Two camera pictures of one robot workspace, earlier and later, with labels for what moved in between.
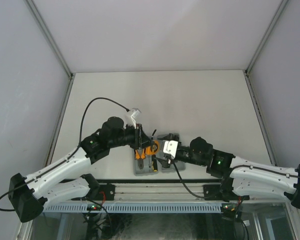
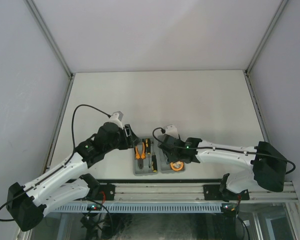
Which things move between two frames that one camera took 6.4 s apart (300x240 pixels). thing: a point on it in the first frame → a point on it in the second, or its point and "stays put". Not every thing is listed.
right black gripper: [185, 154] stays put
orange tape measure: [153, 149] → [177, 166]
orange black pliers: [140, 158] stays put
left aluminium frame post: [53, 44] stays put
